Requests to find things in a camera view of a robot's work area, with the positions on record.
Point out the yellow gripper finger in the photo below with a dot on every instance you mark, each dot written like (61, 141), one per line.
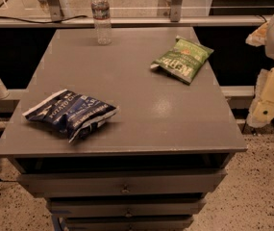
(258, 37)
(261, 111)

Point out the clear plastic water bottle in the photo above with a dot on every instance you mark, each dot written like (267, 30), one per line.
(102, 21)

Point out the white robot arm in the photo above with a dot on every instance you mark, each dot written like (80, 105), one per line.
(269, 44)

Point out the green kettle chip bag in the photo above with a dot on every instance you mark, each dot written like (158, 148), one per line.
(183, 60)

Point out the blue potato chip bag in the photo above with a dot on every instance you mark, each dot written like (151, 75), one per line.
(71, 113)

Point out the bottom grey drawer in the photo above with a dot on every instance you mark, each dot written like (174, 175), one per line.
(157, 223)

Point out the grey drawer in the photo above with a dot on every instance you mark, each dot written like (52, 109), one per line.
(157, 223)
(126, 208)
(122, 182)

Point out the middle grey drawer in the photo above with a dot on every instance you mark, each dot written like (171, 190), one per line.
(126, 208)

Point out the top grey drawer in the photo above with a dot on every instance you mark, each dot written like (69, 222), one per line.
(122, 182)

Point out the metal frame post right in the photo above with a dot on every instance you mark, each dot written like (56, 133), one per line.
(175, 10)

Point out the metal frame post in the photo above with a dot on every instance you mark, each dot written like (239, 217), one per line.
(175, 10)
(59, 10)

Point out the metal frame post left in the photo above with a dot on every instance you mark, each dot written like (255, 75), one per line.
(59, 10)

